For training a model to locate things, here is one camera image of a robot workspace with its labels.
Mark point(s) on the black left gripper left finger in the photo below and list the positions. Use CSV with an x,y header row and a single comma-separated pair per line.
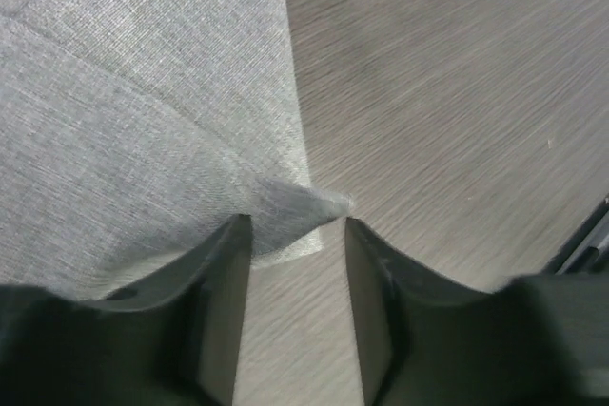
x,y
170,338

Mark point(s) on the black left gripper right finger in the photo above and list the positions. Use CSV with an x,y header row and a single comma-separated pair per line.
x,y
424,339

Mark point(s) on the grey cloth napkin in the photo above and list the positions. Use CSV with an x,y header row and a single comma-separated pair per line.
x,y
132,129

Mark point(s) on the aluminium front rail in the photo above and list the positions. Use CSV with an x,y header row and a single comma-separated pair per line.
x,y
586,251

